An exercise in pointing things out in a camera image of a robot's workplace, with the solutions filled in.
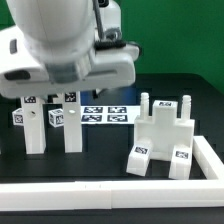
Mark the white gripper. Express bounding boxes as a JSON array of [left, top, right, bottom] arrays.
[[0, 27, 140, 98]]

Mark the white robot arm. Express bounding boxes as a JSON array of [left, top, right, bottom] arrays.
[[0, 0, 140, 98]]

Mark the white chair nut cube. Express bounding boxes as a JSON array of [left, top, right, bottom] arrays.
[[12, 108, 23, 126]]

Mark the flat white chair back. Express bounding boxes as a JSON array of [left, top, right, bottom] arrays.
[[81, 105, 140, 124]]

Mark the white obstacle fence wall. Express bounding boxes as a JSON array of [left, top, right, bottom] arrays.
[[0, 136, 224, 211]]

